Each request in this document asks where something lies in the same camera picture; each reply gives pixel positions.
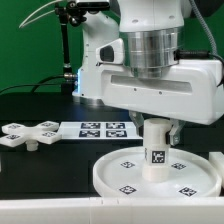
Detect white right side block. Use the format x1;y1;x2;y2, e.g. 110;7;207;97
209;152;224;188

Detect white round table top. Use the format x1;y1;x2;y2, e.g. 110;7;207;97
93;147;222;199

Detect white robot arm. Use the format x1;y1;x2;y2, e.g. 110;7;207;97
74;0;224;145

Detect white cable loop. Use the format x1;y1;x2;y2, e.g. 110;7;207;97
18;0;68;30

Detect white cross-shaped table base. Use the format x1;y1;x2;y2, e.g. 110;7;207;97
0;121;62;152

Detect white front barrier rail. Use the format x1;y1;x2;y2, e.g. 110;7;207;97
0;197;224;224

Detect white marker sheet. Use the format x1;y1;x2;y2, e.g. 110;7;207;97
58;122;140;140

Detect black cables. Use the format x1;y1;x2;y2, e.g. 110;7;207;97
0;75;68;96

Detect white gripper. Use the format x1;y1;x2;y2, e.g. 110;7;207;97
96;39;224;146

